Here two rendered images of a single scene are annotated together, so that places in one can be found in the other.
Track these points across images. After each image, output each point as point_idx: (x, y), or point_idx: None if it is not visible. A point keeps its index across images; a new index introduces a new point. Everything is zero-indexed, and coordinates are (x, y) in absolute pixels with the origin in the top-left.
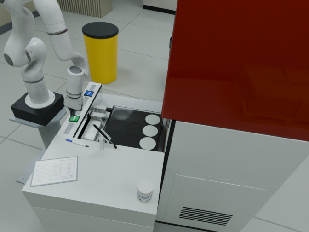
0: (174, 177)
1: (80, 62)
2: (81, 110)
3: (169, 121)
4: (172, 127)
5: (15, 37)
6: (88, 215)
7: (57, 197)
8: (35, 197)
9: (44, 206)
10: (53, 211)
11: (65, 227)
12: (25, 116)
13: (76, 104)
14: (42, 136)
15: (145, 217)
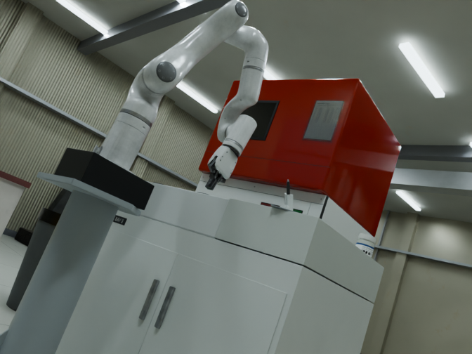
0: None
1: (234, 119)
2: (225, 181)
3: (302, 210)
4: (324, 205)
5: (191, 53)
6: (344, 283)
7: (341, 234)
8: (322, 235)
9: (317, 266)
10: (318, 279)
11: (302, 345)
12: (114, 182)
13: (230, 167)
14: (74, 258)
15: (378, 275)
